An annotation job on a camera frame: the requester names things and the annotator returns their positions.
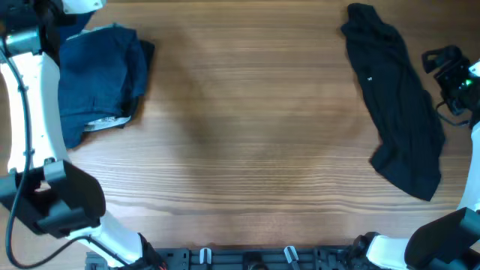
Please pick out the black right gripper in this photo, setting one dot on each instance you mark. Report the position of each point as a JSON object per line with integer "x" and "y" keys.
{"x": 446, "y": 64}

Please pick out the blue t-shirt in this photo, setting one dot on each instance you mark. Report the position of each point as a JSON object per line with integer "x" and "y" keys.
{"x": 80, "y": 22}

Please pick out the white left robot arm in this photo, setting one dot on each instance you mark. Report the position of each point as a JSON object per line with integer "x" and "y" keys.
{"x": 42, "y": 188}

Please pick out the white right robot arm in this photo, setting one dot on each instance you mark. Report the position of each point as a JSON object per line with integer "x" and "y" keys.
{"x": 445, "y": 243}

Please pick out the black garment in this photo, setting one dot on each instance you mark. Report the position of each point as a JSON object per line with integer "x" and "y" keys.
{"x": 411, "y": 134}

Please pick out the folded dark blue shorts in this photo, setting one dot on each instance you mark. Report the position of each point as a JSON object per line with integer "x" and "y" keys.
{"x": 103, "y": 75}

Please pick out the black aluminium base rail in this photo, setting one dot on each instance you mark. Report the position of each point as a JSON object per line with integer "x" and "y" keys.
{"x": 317, "y": 258}

